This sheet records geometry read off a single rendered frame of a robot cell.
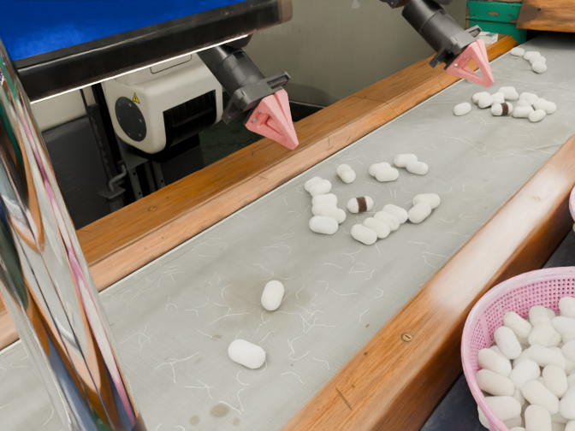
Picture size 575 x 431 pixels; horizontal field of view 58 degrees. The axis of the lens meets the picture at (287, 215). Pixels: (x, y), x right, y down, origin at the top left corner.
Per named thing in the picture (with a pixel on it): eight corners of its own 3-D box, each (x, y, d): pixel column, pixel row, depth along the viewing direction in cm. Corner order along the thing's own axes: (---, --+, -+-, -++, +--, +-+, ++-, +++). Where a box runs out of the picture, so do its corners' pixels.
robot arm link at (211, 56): (214, 45, 80) (186, 53, 76) (231, 11, 75) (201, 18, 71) (241, 79, 79) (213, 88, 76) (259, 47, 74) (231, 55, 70)
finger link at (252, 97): (317, 127, 72) (276, 77, 73) (282, 145, 68) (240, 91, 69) (296, 154, 78) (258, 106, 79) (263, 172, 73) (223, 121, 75)
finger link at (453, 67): (517, 64, 90) (480, 26, 92) (500, 74, 86) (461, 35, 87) (489, 90, 96) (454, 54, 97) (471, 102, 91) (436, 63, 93)
